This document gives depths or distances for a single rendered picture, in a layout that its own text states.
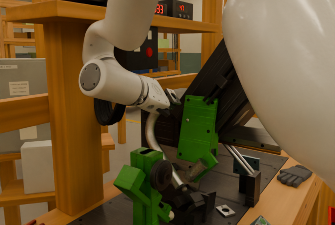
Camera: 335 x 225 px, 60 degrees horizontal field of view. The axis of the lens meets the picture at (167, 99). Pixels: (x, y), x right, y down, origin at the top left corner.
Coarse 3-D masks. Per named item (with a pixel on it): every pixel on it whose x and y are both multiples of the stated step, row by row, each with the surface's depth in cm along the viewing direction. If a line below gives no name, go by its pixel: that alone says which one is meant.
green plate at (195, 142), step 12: (192, 96) 94; (192, 108) 94; (204, 108) 91; (216, 108) 89; (192, 120) 93; (204, 120) 91; (180, 132) 95; (192, 132) 93; (204, 132) 90; (180, 144) 94; (192, 144) 92; (204, 144) 90; (216, 144) 95; (180, 156) 94; (192, 156) 92
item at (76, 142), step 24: (48, 0) 86; (216, 0) 163; (48, 24) 88; (72, 24) 88; (48, 48) 89; (72, 48) 89; (48, 72) 91; (72, 72) 90; (48, 96) 93; (72, 96) 90; (72, 120) 91; (96, 120) 99; (72, 144) 92; (96, 144) 101; (72, 168) 93; (96, 168) 102; (72, 192) 94; (96, 192) 103
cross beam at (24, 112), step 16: (160, 80) 142; (176, 80) 154; (192, 80) 168; (32, 96) 91; (0, 112) 82; (16, 112) 86; (32, 112) 90; (48, 112) 94; (0, 128) 82; (16, 128) 86
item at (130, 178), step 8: (128, 168) 69; (136, 168) 68; (120, 176) 68; (128, 176) 67; (136, 176) 66; (144, 176) 68; (120, 184) 67; (128, 184) 66; (136, 184) 66; (144, 184) 71; (128, 192) 67; (136, 192) 66; (144, 192) 71; (136, 200) 71; (144, 200) 69; (160, 200) 76; (160, 208) 80; (168, 208) 80; (160, 216) 76
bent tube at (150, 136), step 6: (168, 90) 88; (168, 96) 87; (174, 96) 90; (174, 102) 86; (180, 102) 89; (150, 114) 91; (156, 114) 90; (150, 120) 91; (156, 120) 91; (150, 126) 91; (150, 132) 90; (150, 138) 90; (150, 144) 89; (156, 144) 89; (162, 150) 88; (174, 174) 84; (174, 180) 83; (180, 180) 83; (174, 186) 83; (180, 186) 85
